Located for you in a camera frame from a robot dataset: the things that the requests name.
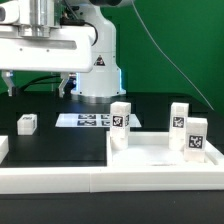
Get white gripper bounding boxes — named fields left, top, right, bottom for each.
left=0, top=25, right=94, bottom=98

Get white square table top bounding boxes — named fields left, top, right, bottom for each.
left=106, top=132, right=224, bottom=166

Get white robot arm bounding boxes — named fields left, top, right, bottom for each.
left=0, top=0, right=133, bottom=103

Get apriltag base marker sheet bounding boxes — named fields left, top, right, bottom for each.
left=55, top=113, right=141, bottom=127

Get white left fence piece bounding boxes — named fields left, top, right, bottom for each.
left=0, top=136, right=9, bottom=164

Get white front fence bar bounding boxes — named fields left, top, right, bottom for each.
left=0, top=166, right=224, bottom=194

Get black cable bundle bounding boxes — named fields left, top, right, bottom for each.
left=18, top=74, right=63, bottom=93

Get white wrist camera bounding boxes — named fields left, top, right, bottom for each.
left=0, top=0, right=19, bottom=24

